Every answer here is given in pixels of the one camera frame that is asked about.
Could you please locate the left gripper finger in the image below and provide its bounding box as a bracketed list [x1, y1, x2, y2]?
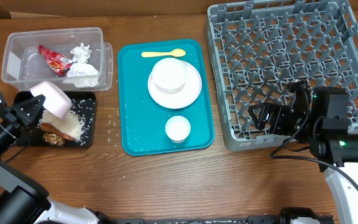
[17, 118, 42, 146]
[12, 94, 45, 126]

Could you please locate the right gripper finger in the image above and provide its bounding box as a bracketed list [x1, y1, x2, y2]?
[247, 101, 291, 121]
[252, 104, 275, 131]

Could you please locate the brown food scrap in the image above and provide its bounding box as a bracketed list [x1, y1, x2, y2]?
[42, 133, 65, 146]

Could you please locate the white rice pile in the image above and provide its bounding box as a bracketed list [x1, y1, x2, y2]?
[40, 98, 96, 146]

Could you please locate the red snack wrapper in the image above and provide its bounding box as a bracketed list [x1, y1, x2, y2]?
[37, 45, 73, 76]

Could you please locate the white napkin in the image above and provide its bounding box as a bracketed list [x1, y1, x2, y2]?
[63, 43, 99, 88]

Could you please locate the large white plate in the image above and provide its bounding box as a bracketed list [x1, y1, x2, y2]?
[147, 60, 203, 109]

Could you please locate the white plastic cup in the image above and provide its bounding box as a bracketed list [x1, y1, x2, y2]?
[165, 116, 191, 144]

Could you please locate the small white bowl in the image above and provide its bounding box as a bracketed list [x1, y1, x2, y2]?
[150, 58, 187, 92]

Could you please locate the yellow plastic spoon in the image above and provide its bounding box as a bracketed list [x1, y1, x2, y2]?
[141, 49, 186, 58]

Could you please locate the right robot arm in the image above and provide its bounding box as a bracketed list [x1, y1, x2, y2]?
[248, 80, 358, 223]

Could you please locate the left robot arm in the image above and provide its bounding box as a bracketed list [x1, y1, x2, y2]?
[0, 92, 113, 224]

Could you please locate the clear plastic waste bin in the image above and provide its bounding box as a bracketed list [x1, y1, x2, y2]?
[1, 27, 113, 91]

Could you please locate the grey dishwasher rack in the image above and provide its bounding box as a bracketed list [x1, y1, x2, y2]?
[206, 0, 358, 151]

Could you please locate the black plastic tray bin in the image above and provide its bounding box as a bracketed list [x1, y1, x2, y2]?
[13, 91, 97, 147]

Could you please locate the teal plastic tray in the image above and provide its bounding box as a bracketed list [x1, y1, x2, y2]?
[117, 39, 215, 156]

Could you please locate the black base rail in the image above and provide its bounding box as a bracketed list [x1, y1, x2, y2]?
[113, 207, 335, 224]

